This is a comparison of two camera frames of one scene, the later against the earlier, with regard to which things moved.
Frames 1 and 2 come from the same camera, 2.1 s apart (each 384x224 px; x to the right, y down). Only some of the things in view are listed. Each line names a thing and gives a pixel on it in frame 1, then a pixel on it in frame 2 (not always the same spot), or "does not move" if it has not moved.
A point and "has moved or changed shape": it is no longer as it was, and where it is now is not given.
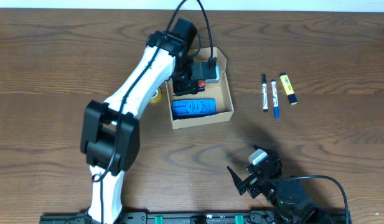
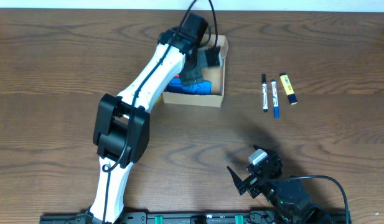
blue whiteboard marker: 275,99 does not move
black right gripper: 252,183 does not move
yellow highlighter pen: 289,89 does not move
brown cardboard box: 220,91 has moved or changed shape
